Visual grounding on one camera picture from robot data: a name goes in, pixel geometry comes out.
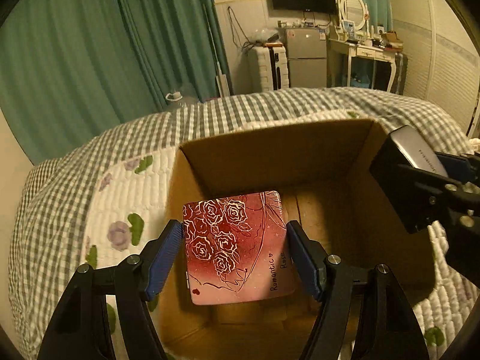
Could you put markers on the silver small fridge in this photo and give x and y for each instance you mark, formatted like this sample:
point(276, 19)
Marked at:
point(306, 50)

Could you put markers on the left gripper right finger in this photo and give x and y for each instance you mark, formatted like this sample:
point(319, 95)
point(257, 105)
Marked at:
point(387, 327)

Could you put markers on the red rose notebook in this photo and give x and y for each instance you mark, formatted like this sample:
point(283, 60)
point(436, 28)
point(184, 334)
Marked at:
point(236, 249)

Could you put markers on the grey power bank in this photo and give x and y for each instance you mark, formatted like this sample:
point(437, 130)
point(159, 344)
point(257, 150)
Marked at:
point(416, 150)

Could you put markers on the white suitcase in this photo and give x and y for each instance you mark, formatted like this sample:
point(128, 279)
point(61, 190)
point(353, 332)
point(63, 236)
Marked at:
point(268, 68)

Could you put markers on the brown cardboard box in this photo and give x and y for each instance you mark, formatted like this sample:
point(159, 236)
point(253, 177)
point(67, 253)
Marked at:
point(321, 171)

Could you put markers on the white louvered wardrobe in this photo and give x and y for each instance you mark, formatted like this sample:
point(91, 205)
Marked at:
point(443, 64)

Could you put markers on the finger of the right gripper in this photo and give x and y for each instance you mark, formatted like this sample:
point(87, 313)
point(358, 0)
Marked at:
point(463, 168)
point(417, 196)

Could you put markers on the green curtain left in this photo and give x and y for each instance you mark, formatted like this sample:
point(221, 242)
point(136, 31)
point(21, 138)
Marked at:
point(72, 69)

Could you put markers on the grey checked blanket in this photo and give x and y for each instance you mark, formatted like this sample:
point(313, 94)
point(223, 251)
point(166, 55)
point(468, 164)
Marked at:
point(150, 134)

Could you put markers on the clear water jug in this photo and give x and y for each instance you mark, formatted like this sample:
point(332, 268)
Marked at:
point(183, 96)

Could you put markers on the white dressing table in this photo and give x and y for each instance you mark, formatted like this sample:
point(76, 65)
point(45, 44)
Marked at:
point(357, 65)

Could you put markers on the white oval mirror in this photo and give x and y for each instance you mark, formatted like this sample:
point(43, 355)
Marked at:
point(355, 11)

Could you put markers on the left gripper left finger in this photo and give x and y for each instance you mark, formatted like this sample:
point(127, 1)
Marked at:
point(79, 327)

